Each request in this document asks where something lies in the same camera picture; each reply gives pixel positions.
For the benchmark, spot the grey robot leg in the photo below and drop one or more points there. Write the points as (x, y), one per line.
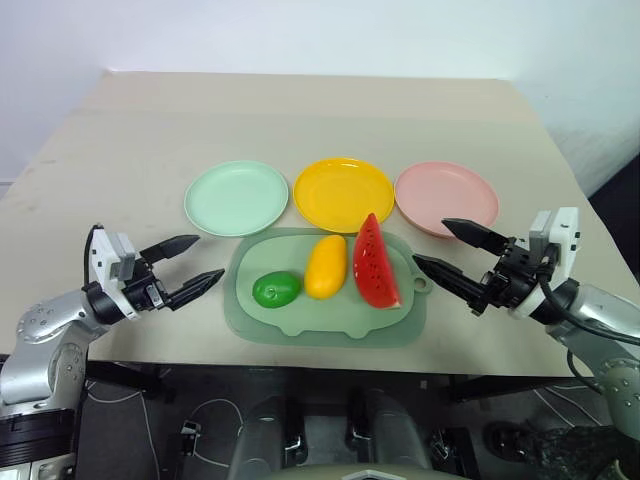
(260, 440)
(395, 440)

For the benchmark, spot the grey right robot leg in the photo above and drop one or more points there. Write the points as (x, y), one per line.
(395, 440)

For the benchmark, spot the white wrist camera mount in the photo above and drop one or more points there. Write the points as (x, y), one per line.
(111, 255)
(557, 235)

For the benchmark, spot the green cutting board tray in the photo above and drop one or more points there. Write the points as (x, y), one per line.
(320, 320)

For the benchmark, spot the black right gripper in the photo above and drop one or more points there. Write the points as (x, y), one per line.
(507, 280)

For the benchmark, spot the yellow toy mango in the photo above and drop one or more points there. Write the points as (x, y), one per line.
(326, 268)

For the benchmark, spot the yellow plate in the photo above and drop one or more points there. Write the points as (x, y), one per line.
(340, 192)

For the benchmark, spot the green toy avocado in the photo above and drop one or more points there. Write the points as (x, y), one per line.
(276, 289)

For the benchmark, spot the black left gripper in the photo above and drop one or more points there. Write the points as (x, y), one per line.
(145, 291)

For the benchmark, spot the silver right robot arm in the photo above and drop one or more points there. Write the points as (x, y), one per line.
(595, 330)

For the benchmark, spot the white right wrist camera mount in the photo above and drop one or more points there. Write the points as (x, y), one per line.
(557, 235)

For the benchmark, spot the red watermelon slice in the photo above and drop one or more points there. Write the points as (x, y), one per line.
(374, 265)

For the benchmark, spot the grey left robot leg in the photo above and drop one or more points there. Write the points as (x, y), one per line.
(260, 440)

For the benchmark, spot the light green plate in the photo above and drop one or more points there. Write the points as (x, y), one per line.
(237, 197)

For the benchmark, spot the pink plate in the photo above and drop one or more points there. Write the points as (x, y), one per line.
(445, 195)

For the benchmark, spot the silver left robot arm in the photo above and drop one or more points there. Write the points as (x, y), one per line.
(45, 340)

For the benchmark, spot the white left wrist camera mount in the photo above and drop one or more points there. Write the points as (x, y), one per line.
(111, 255)

